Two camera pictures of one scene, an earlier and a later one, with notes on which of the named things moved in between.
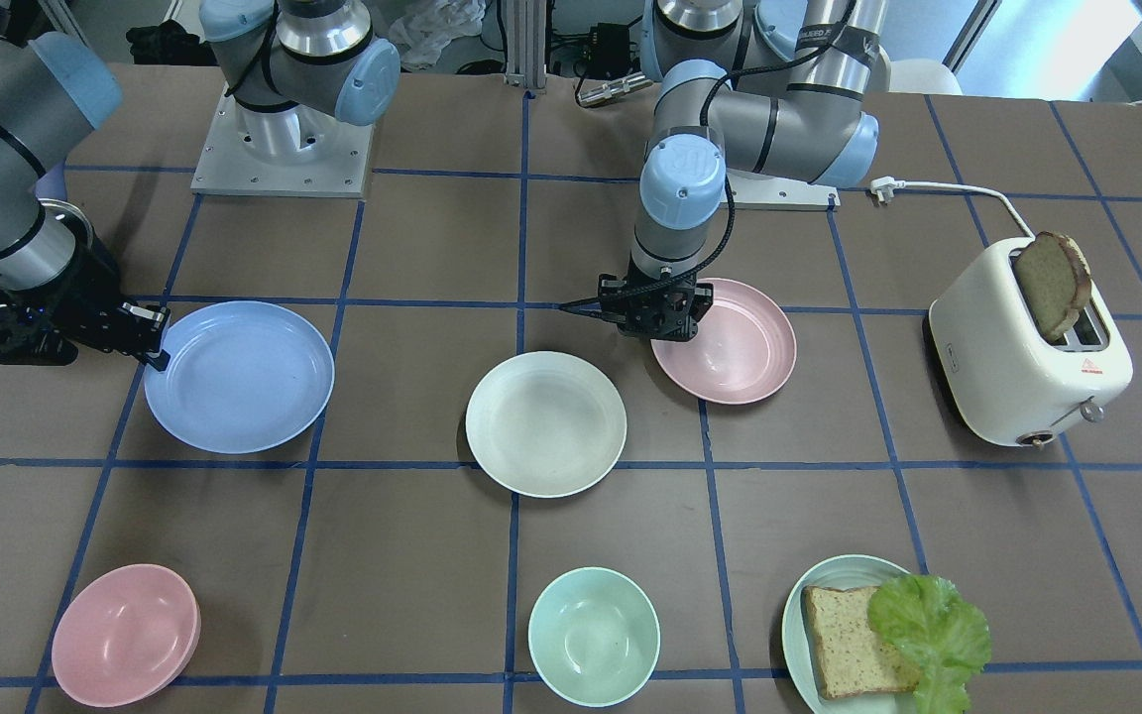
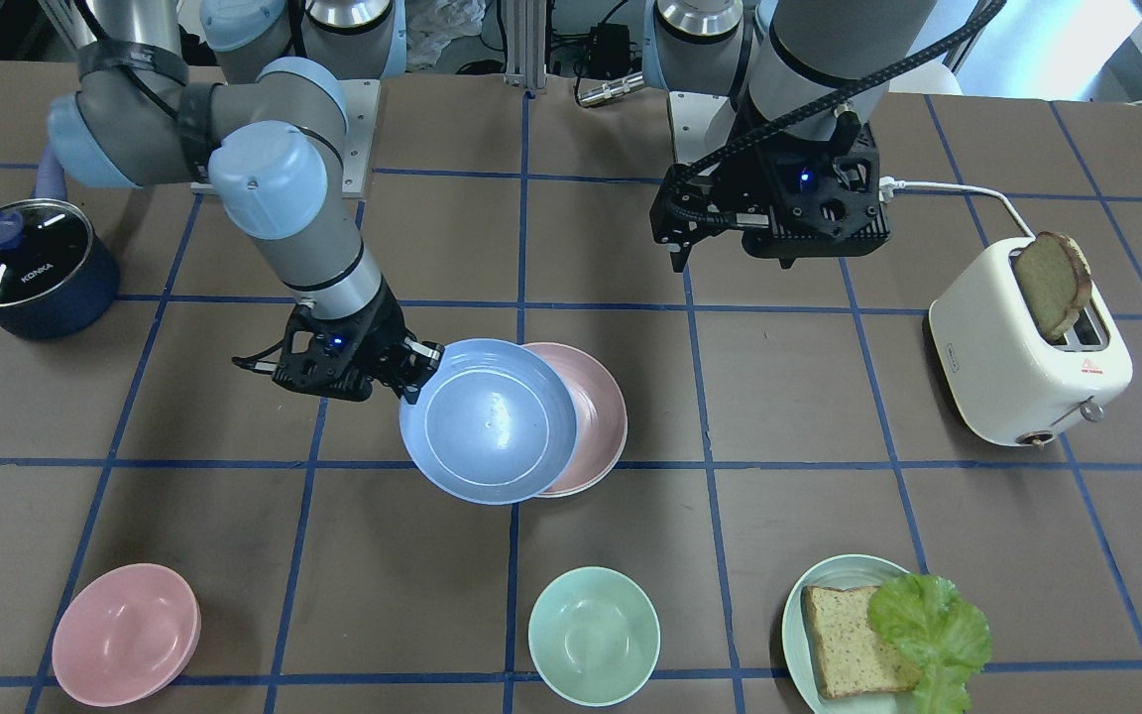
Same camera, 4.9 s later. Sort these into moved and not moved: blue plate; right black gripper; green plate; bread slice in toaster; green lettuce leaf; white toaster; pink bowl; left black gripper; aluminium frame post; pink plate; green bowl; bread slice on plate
Moved: right black gripper; pink plate; blue plate; left black gripper
Not moved: bread slice on plate; bread slice in toaster; green plate; white toaster; green bowl; aluminium frame post; pink bowl; green lettuce leaf
